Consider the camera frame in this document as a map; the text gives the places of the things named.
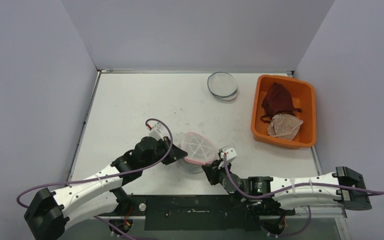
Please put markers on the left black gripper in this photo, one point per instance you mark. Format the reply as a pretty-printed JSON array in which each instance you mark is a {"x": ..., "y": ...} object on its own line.
[{"x": 175, "y": 154}]

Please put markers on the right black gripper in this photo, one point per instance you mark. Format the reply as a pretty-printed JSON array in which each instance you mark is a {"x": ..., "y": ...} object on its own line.
[{"x": 212, "y": 168}]

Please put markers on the pink-trimmed mesh laundry bag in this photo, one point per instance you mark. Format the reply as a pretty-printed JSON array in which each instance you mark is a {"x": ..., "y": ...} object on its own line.
[{"x": 200, "y": 152}]

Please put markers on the blue-trimmed mesh laundry bag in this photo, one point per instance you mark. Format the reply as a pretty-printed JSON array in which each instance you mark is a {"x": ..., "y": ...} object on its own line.
[{"x": 222, "y": 85}]

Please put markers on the beige lace bra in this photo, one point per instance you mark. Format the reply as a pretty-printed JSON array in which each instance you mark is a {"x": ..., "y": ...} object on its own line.
[{"x": 284, "y": 126}]

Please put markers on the red bra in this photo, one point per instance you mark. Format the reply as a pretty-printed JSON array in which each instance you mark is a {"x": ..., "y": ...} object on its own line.
[{"x": 278, "y": 100}]

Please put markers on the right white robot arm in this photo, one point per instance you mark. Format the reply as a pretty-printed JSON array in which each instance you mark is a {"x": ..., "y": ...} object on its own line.
[{"x": 343, "y": 187}]

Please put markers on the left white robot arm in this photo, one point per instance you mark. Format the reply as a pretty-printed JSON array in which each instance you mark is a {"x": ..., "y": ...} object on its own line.
[{"x": 50, "y": 213}]

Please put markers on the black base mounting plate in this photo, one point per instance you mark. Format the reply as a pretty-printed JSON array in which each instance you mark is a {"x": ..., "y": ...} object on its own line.
[{"x": 199, "y": 213}]

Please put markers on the orange plastic bin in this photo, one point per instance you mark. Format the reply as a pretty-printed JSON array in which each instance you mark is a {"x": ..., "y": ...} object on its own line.
[{"x": 303, "y": 97}]

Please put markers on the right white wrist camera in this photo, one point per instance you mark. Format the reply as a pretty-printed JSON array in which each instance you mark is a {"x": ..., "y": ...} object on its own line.
[{"x": 226, "y": 154}]

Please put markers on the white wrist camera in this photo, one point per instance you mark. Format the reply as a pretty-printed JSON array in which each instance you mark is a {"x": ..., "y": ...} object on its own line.
[
  {"x": 226, "y": 154},
  {"x": 158, "y": 132}
]

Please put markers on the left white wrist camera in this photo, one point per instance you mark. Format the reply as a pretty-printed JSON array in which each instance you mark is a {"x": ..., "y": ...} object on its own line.
[{"x": 158, "y": 132}]

